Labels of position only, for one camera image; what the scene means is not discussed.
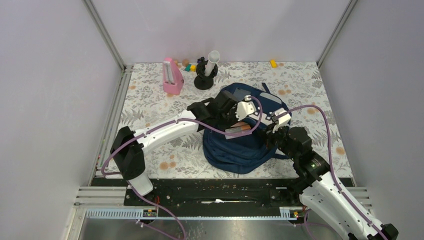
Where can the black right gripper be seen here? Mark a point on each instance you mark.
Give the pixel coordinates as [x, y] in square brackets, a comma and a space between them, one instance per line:
[271, 135]

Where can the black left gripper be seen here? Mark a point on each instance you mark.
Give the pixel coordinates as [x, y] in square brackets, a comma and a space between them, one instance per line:
[234, 120]

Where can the orange yellow highlighter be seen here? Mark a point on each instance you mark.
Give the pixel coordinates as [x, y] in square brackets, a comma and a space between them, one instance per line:
[239, 124]

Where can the navy blue backpack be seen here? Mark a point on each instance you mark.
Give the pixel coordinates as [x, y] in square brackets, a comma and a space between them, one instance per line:
[243, 154]

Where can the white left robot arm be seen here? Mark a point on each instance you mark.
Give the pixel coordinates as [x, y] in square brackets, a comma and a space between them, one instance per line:
[131, 146]

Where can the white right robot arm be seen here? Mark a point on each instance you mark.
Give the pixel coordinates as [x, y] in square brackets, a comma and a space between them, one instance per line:
[323, 193]

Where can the black round stand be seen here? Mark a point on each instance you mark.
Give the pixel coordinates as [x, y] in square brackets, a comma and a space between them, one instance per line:
[201, 81]

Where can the white cylinder on stand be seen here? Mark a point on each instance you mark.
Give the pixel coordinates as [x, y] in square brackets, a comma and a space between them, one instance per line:
[212, 59]

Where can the green block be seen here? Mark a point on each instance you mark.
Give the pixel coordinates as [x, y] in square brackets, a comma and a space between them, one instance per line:
[188, 68]

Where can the pink rack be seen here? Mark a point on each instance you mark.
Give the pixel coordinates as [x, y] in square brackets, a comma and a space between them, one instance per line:
[173, 80]

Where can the yellow block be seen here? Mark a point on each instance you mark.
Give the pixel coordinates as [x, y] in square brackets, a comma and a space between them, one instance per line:
[273, 63]

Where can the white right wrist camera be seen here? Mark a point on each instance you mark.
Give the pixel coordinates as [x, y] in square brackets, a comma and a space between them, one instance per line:
[280, 118]

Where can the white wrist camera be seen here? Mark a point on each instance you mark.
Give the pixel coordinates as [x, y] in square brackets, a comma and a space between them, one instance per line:
[280, 118]
[249, 107]

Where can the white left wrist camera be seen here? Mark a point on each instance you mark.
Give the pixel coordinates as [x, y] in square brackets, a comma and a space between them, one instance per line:
[249, 107]

